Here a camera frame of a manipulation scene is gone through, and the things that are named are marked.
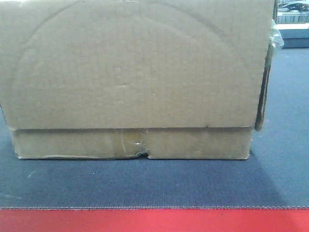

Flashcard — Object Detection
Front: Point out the brown cardboard carton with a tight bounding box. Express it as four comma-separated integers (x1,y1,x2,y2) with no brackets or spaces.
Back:
0,0,277,160

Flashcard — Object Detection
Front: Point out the red conveyor edge strip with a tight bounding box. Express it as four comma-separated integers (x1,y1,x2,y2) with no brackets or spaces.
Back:
0,209,309,232

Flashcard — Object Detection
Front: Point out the dark grey conveyor belt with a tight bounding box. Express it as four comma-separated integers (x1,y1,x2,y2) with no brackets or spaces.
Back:
0,49,309,209

